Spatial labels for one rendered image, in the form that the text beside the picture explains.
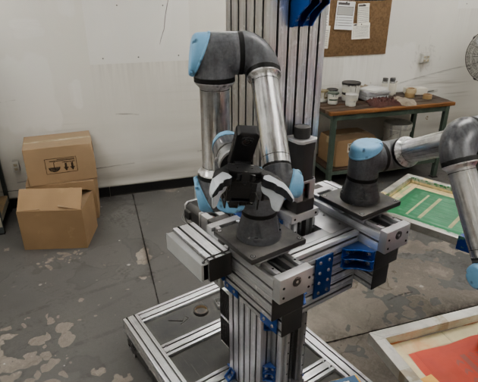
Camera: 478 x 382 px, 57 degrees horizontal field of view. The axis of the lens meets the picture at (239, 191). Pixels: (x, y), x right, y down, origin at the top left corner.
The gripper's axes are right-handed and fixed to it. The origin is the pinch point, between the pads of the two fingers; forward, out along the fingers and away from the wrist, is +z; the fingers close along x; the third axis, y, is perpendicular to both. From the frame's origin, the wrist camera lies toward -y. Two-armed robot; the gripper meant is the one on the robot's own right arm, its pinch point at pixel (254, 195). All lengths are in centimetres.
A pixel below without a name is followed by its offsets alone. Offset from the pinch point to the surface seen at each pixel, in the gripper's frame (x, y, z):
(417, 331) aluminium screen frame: -71, 61, -32
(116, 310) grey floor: 35, 174, -181
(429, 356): -71, 63, -24
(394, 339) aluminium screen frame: -62, 63, -31
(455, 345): -82, 62, -27
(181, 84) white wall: -8, 56, -382
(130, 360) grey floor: 23, 173, -134
